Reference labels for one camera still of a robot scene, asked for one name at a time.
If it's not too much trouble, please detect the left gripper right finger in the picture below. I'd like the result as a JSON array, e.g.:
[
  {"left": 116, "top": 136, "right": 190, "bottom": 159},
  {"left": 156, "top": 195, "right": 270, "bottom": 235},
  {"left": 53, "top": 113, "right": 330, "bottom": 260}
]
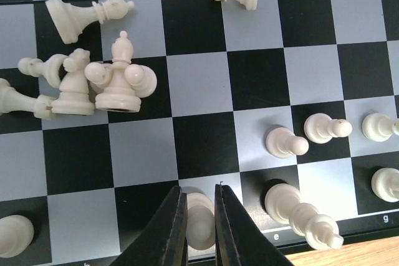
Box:
[{"left": 214, "top": 184, "right": 292, "bottom": 265}]

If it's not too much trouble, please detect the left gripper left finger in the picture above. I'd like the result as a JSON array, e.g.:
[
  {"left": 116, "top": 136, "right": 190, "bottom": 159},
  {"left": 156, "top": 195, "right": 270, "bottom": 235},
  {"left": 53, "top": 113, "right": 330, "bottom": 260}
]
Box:
[{"left": 112, "top": 186, "right": 188, "bottom": 265}]

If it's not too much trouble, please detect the white piece front row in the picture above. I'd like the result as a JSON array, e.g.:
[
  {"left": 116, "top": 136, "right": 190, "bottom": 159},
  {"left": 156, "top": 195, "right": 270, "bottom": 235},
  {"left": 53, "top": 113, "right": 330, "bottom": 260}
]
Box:
[{"left": 1, "top": 215, "right": 34, "bottom": 258}]

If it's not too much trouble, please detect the folding magnetic chess board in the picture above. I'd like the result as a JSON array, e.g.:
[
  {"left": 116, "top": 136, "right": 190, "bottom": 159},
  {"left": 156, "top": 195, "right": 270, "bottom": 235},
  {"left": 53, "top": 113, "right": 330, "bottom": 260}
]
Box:
[{"left": 1, "top": 0, "right": 398, "bottom": 265}]

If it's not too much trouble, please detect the pile of white pieces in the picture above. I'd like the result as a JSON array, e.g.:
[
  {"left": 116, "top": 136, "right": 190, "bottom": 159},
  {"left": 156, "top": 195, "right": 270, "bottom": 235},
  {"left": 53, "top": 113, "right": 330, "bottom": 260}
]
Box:
[{"left": 1, "top": 49, "right": 157, "bottom": 120}]

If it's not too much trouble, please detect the standing white queen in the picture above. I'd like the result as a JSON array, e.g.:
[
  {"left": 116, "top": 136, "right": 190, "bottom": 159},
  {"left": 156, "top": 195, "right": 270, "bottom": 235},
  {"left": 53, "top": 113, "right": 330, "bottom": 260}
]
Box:
[{"left": 186, "top": 192, "right": 216, "bottom": 250}]

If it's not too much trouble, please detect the white king piece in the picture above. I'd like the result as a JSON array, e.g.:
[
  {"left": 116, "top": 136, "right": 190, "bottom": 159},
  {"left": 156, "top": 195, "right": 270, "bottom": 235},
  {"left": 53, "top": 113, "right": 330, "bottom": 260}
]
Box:
[{"left": 264, "top": 183, "right": 344, "bottom": 250}]

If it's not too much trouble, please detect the standing white bishop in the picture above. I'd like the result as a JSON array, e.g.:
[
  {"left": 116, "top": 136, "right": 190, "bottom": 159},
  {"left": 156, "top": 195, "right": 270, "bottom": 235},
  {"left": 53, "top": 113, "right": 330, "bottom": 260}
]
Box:
[{"left": 95, "top": 31, "right": 141, "bottom": 113}]

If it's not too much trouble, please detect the white knight piece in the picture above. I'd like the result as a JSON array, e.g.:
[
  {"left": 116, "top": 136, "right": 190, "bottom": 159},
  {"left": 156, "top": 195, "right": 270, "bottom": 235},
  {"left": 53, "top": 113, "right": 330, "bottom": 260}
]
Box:
[{"left": 371, "top": 168, "right": 398, "bottom": 202}]

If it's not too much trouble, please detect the fallen white bishop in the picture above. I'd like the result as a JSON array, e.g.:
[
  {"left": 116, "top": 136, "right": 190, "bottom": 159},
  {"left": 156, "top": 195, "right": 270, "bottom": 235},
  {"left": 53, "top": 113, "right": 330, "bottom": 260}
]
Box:
[{"left": 45, "top": 0, "right": 135, "bottom": 44}]

